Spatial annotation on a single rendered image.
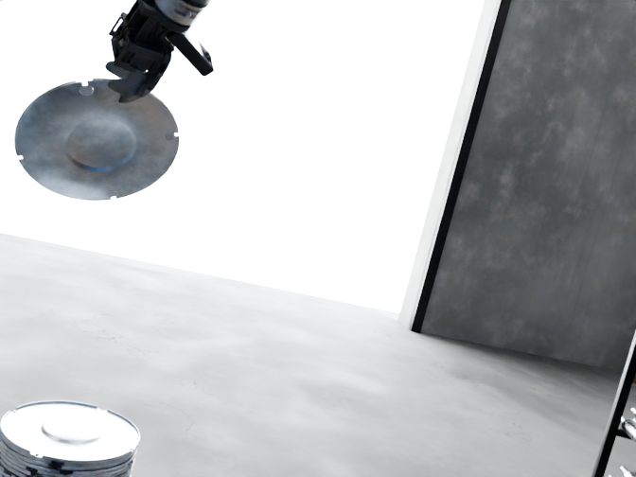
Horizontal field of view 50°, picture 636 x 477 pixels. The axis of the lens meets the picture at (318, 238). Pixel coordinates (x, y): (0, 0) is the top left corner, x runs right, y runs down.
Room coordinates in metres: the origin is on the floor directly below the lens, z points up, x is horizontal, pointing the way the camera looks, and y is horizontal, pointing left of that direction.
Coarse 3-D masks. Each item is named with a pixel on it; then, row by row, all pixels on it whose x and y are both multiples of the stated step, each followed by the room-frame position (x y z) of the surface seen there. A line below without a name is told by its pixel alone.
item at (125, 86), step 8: (136, 72) 1.14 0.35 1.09; (112, 80) 1.14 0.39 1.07; (120, 80) 1.14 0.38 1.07; (128, 80) 1.15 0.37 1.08; (136, 80) 1.15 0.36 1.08; (112, 88) 1.15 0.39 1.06; (120, 88) 1.16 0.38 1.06; (128, 88) 1.16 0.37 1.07; (136, 88) 1.16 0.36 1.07; (128, 96) 1.17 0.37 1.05; (136, 96) 1.17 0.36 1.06
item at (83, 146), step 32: (64, 96) 1.16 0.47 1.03; (96, 96) 1.18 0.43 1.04; (32, 128) 1.19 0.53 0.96; (64, 128) 1.21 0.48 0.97; (96, 128) 1.24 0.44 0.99; (128, 128) 1.25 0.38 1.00; (160, 128) 1.27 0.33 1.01; (32, 160) 1.23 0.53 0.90; (64, 160) 1.26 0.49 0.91; (96, 160) 1.28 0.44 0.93; (128, 160) 1.30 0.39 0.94; (160, 160) 1.32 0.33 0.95; (64, 192) 1.31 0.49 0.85; (96, 192) 1.33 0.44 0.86; (128, 192) 1.36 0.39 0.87
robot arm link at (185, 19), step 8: (160, 0) 1.05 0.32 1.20; (168, 0) 1.04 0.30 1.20; (176, 0) 1.04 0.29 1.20; (160, 8) 1.05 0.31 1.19; (168, 8) 1.05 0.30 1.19; (176, 8) 1.04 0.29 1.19; (184, 8) 1.05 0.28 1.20; (192, 8) 1.05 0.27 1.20; (200, 8) 1.06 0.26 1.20; (168, 16) 1.05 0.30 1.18; (176, 16) 1.05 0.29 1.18; (184, 16) 1.06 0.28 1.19; (192, 16) 1.07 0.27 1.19; (184, 24) 1.07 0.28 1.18; (192, 24) 1.08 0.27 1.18
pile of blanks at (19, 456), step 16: (0, 432) 1.35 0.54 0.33; (0, 448) 1.34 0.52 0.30; (16, 448) 1.30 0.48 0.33; (0, 464) 1.33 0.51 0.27; (16, 464) 1.30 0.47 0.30; (32, 464) 1.30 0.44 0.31; (48, 464) 1.29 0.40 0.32; (64, 464) 1.29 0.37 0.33; (80, 464) 1.31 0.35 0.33; (96, 464) 1.32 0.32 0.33; (112, 464) 1.35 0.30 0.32; (128, 464) 1.42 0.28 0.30
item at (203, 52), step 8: (176, 32) 1.09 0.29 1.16; (168, 40) 1.10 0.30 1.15; (176, 40) 1.10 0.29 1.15; (184, 40) 1.11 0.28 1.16; (192, 40) 1.14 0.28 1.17; (176, 48) 1.12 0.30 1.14; (184, 48) 1.12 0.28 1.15; (192, 48) 1.13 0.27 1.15; (200, 48) 1.16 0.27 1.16; (184, 56) 1.14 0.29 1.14; (192, 56) 1.14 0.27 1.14; (200, 56) 1.15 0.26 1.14; (208, 56) 1.17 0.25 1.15; (192, 64) 1.16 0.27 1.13; (200, 64) 1.16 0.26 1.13; (208, 64) 1.17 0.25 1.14; (200, 72) 1.18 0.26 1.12; (208, 72) 1.18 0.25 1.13
